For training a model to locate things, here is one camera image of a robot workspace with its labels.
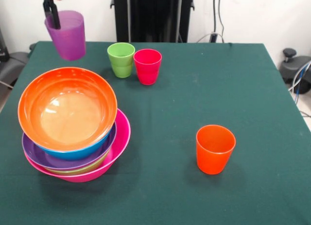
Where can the black plug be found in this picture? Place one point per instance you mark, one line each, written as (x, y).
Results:
(213, 38)

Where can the purple cup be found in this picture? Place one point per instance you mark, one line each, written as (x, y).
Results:
(70, 40)

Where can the orange bowl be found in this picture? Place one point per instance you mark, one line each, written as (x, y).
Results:
(68, 108)

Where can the dark green tablecloth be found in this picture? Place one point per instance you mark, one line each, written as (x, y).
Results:
(255, 186)

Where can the black equipment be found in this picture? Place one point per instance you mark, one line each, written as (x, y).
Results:
(17, 59)

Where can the orange cup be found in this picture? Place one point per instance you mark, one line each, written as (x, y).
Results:
(213, 157)

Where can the pink bowl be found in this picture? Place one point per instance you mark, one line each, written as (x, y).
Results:
(122, 135)

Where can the blue bowl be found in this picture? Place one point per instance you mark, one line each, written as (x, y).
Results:
(80, 153)

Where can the purple bowl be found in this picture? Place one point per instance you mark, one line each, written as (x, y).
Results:
(36, 154)

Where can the green cup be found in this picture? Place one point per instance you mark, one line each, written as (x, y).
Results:
(121, 50)
(122, 71)

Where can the red cup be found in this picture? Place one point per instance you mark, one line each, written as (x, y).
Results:
(147, 69)

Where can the green bowl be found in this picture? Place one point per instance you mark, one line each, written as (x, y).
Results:
(77, 171)

